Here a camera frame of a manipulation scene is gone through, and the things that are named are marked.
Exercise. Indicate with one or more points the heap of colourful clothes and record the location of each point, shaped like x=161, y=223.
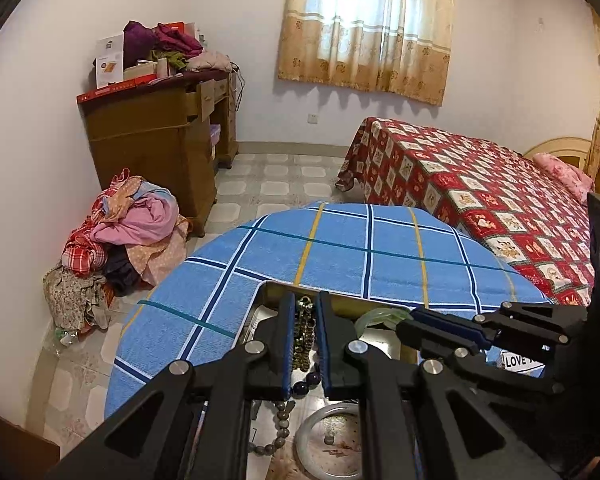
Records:
x=135, y=220

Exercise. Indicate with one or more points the pink tin box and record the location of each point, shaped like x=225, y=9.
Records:
x=350, y=302

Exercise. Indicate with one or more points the pink pillow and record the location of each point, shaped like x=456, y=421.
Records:
x=565, y=172

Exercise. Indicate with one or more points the beige window curtain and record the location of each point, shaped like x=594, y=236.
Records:
x=365, y=25

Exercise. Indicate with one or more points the small beige box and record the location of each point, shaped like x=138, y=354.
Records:
x=150, y=67

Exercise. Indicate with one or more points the purple box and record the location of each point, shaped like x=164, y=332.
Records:
x=215, y=136

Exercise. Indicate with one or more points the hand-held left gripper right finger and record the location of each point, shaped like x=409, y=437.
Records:
x=325, y=350

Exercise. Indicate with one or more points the flat red box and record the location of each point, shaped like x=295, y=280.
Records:
x=115, y=89

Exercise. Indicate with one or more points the green jade bangle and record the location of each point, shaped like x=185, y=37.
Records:
x=375, y=316

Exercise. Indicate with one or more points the wooden desk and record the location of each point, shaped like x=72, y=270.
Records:
x=150, y=160

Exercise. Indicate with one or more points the pile of clothes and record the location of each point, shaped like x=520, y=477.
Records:
x=210, y=62

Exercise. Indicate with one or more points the blue plaid tablecloth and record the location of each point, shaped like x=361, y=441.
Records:
x=340, y=255

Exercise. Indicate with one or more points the white cardboard box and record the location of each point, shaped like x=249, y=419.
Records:
x=107, y=60

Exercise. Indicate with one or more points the red cardboard box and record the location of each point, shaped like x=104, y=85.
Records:
x=172, y=27

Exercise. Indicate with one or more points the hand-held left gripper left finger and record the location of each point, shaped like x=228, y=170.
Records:
x=286, y=350

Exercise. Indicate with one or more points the dark brown wooden board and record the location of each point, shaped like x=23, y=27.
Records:
x=10, y=450

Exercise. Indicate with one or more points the cream headboard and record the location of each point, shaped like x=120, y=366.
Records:
x=555, y=146

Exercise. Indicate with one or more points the white paper packet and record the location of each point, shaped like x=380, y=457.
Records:
x=260, y=322

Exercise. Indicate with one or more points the red patterned bed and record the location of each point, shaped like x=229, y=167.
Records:
x=455, y=175

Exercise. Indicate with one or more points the purple cloth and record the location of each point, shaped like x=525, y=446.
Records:
x=140, y=40

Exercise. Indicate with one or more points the clear plastic bottle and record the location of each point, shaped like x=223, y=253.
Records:
x=67, y=337

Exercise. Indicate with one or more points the silver bangle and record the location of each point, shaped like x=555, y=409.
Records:
x=302, y=435

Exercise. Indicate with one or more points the white cloth label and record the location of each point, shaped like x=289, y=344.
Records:
x=515, y=360

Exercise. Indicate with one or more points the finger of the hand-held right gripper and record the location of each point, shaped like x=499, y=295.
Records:
x=430, y=342
x=445, y=324

